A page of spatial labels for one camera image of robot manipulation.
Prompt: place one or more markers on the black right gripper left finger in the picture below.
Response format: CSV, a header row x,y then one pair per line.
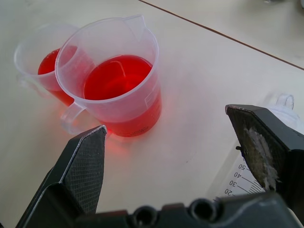
x,y
83,166

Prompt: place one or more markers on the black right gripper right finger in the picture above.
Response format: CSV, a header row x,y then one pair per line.
x,y
261,140

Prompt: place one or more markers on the large plastic jug red liquid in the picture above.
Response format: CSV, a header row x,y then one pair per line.
x,y
114,78

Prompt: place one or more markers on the small clear measuring cup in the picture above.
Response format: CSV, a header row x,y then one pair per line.
x,y
41,61

